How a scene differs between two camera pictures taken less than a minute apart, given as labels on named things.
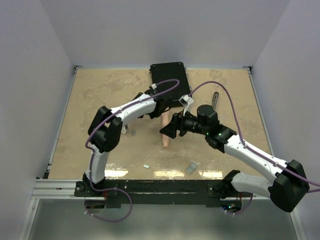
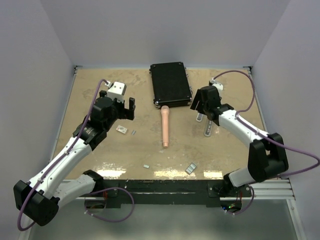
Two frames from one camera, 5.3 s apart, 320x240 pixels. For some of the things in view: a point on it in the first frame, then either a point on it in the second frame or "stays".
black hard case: (162, 72) stays
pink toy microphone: (165, 119) stays
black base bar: (154, 194) stays
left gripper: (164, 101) → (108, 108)
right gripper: (177, 123) → (197, 98)
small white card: (123, 130) stays
